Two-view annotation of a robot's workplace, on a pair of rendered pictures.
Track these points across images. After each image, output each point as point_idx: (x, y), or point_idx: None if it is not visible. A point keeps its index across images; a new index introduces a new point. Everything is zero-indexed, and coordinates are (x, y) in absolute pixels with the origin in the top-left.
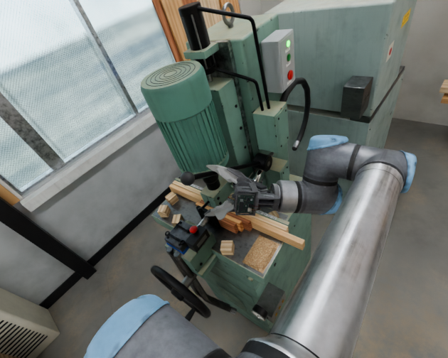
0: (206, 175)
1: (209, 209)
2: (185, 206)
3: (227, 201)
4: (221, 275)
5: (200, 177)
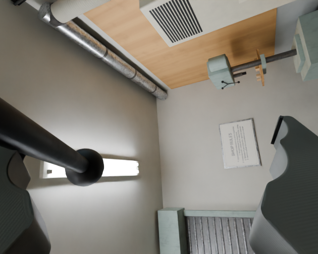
0: (59, 166)
1: (277, 121)
2: None
3: (255, 220)
4: None
5: (73, 170)
